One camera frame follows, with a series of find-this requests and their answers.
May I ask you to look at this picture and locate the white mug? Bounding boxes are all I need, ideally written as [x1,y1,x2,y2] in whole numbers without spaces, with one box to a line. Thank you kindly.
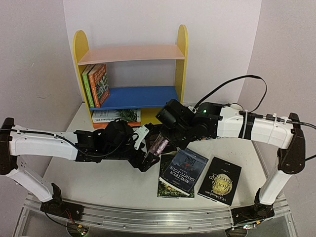
[230,103,244,111]

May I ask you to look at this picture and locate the yellow pink blue bookshelf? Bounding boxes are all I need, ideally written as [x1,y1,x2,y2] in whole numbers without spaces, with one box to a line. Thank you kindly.
[73,24,189,124]

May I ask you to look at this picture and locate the white Singularity palm book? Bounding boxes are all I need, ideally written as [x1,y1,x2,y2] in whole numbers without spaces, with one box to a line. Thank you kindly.
[92,109,141,123]

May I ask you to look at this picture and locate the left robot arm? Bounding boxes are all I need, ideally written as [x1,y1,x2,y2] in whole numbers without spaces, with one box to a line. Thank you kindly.
[0,118,159,216]

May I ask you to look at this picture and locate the large orange Good Morning book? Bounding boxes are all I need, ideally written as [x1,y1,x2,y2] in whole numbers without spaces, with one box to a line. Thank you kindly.
[93,122,141,129]

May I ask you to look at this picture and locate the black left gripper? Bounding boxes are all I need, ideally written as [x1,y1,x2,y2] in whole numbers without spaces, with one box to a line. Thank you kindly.
[105,144,161,173]

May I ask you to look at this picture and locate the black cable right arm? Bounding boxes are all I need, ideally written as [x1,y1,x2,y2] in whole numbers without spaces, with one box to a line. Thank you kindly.
[194,75,316,161]

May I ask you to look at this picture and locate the dark green forest book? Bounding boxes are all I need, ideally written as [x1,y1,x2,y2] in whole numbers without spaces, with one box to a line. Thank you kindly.
[157,152,195,199]

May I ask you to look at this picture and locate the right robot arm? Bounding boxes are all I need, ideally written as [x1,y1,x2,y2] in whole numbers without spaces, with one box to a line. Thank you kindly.
[156,99,306,222]

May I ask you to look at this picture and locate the green cartoon paperback book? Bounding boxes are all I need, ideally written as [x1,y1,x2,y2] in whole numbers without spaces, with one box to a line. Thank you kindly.
[82,64,95,108]

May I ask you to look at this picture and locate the Nineteen Eighty-Four book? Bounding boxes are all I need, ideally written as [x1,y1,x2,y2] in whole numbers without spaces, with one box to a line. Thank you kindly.
[159,149,208,196]

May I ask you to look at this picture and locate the orange cartoon paperback book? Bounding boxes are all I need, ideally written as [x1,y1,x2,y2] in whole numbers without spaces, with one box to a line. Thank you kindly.
[88,64,110,108]

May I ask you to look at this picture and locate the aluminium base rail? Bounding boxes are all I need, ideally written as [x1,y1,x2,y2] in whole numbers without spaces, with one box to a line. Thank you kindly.
[13,194,293,236]

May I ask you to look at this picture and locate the black paperback barcode book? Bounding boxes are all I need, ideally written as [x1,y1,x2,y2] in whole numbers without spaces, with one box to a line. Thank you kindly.
[145,124,177,155]

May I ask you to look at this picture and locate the purple Treehouse book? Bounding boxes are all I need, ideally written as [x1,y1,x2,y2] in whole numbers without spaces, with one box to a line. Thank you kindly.
[147,134,169,157]

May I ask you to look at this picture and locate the patterned cloth mat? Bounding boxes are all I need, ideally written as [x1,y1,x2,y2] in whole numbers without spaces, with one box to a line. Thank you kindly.
[197,136,222,141]

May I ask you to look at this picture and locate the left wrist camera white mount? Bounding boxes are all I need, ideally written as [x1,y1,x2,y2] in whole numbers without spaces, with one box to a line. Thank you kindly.
[132,125,149,150]

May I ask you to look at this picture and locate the black Moon and Sixpence book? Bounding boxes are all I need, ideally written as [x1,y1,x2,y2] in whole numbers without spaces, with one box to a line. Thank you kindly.
[197,157,242,206]

